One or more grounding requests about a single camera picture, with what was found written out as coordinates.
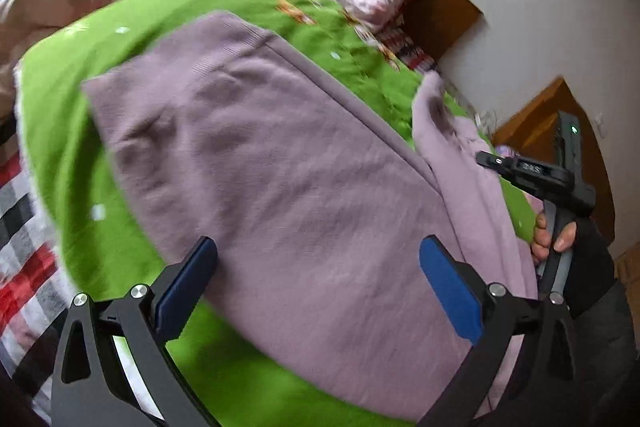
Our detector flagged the wooden nightstand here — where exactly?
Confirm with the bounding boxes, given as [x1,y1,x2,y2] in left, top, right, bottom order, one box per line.
[491,77,617,244]

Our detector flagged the green printed blanket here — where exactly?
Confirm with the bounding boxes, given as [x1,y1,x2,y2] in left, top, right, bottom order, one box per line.
[18,0,536,427]

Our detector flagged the person's right forearm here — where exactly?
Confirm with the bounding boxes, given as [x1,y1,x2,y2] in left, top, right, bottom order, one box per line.
[564,218,638,408]

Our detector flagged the plaid bed sheet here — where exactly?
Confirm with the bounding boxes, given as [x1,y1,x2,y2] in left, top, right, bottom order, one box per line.
[0,127,166,427]

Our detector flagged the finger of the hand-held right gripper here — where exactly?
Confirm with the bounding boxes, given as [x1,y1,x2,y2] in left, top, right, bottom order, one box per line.
[475,151,512,175]

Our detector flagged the red patterned pillow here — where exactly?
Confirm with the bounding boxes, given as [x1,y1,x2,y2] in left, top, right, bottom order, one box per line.
[350,0,443,72]

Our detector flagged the lilac knit sweater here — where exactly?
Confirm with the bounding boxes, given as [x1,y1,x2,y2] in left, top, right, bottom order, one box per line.
[80,11,548,424]

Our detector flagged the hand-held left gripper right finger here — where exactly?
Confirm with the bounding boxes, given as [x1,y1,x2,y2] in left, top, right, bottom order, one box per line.
[417,235,577,427]

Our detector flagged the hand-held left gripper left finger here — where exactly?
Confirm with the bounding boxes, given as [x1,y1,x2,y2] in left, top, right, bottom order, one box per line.
[51,236,219,427]

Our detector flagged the person's right hand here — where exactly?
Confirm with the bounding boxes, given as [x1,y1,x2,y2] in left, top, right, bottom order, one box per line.
[530,210,579,264]

